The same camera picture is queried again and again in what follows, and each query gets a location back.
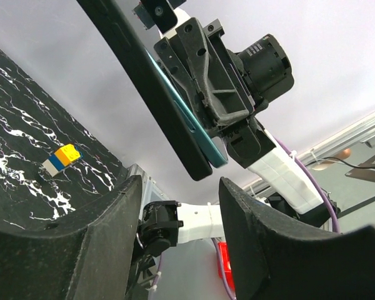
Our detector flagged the metal bracket plate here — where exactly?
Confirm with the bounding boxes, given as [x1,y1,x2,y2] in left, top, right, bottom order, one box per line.
[345,167,375,183]

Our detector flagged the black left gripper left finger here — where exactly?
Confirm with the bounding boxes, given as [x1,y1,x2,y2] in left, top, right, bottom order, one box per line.
[0,176,143,299]

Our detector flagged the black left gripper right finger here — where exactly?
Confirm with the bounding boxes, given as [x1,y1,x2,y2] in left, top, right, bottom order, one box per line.
[219,177,375,299]

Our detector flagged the black phone case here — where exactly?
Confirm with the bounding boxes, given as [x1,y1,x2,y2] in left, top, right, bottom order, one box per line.
[78,1,213,181]

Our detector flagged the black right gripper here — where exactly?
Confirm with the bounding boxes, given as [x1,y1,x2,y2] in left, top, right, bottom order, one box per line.
[154,17,254,134]

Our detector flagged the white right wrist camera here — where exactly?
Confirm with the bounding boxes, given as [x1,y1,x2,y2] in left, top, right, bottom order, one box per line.
[131,0,188,34]

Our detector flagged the blue smartphone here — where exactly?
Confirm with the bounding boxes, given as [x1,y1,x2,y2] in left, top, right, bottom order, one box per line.
[146,50,228,168]

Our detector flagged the yellow and blue toy brick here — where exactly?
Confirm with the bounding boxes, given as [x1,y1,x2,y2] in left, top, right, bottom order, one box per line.
[42,144,83,177]

